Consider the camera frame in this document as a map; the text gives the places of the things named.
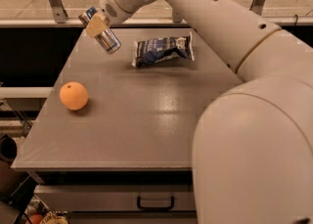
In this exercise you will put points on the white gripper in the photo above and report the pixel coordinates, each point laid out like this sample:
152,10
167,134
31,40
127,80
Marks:
109,7

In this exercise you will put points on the Red Bull can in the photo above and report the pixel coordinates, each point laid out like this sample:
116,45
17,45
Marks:
107,39

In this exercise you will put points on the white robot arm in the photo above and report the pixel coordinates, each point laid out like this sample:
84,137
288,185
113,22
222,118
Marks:
253,146

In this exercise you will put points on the blue chip bag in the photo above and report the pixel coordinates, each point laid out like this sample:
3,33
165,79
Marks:
153,51

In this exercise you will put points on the orange fruit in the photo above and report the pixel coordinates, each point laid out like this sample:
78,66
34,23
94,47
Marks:
73,96

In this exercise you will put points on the black bin at left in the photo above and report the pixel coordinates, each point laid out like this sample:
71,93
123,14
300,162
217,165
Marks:
8,149

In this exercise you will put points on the grey cabinet drawer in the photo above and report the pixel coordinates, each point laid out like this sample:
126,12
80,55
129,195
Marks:
85,198

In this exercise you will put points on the small orange ball below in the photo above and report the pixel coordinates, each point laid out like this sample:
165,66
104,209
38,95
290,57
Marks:
35,218

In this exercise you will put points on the left metal bracket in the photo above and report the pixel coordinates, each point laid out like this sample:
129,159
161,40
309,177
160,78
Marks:
58,11

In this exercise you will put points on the middle metal bracket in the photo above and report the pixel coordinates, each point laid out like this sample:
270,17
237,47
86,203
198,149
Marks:
176,17

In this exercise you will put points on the glass barrier rail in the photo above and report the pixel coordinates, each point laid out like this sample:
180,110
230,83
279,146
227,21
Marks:
283,21

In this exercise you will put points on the black drawer handle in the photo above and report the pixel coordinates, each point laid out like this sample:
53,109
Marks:
155,205

